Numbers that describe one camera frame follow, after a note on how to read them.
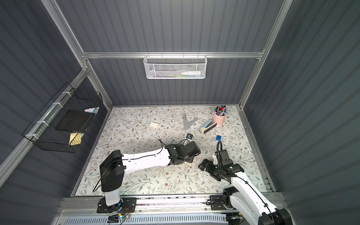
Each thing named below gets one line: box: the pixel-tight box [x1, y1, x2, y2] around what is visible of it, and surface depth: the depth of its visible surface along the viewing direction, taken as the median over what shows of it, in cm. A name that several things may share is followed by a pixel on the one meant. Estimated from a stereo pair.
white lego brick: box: [149, 121, 159, 128], surface depth 108 cm
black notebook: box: [55, 109, 95, 132], surface depth 77 cm
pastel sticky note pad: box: [84, 107, 96, 113], surface depth 84 cm
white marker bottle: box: [180, 70, 202, 76], surface depth 93 cm
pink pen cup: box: [212, 105, 227, 127], surface depth 104 cm
